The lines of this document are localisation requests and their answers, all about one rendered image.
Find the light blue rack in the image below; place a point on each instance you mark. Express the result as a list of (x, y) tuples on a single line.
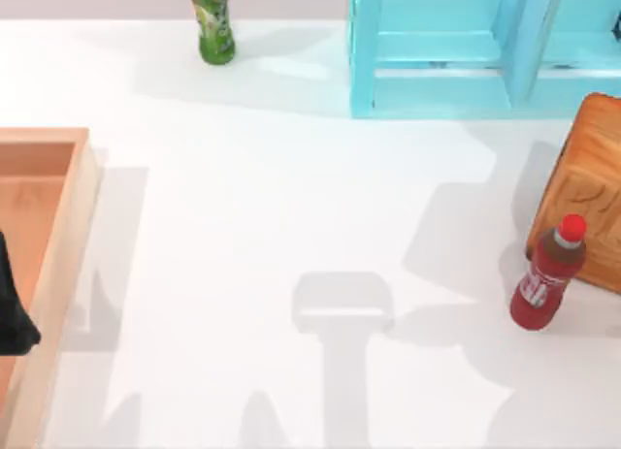
[(427, 85)]

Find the green bottle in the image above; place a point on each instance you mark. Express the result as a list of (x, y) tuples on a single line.
[(216, 37)]

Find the red bottle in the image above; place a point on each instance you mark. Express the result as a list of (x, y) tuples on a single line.
[(545, 279)]

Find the salmon-coloured shallow box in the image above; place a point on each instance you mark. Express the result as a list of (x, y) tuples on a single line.
[(43, 216)]

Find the loaf of bread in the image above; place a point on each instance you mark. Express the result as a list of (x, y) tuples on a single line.
[(589, 177)]

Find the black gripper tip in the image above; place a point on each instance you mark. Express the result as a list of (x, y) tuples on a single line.
[(12, 318)]

